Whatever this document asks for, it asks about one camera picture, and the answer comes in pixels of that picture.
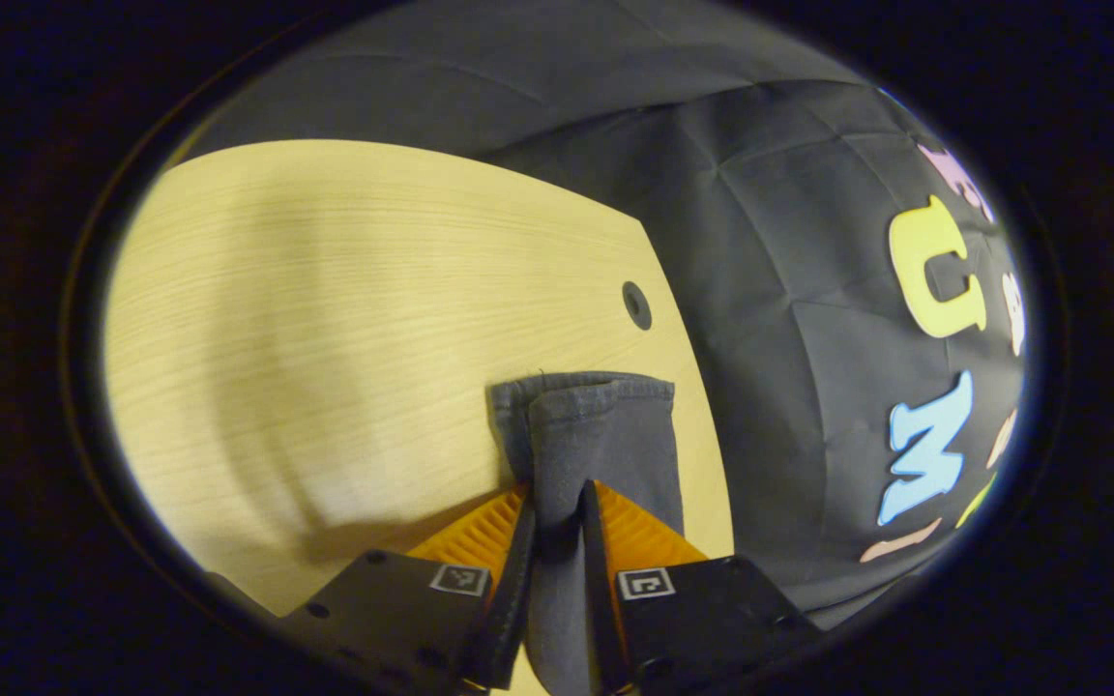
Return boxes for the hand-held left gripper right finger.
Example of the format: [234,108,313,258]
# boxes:
[579,479,823,696]

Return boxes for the black table cable grommet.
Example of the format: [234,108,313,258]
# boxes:
[622,281,653,332]

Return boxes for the dark grey jeans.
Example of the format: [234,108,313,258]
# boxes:
[488,370,687,696]

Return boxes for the black backdrop cloth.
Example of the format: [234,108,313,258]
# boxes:
[180,0,1034,629]

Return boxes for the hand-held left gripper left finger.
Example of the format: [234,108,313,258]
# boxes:
[279,483,539,692]

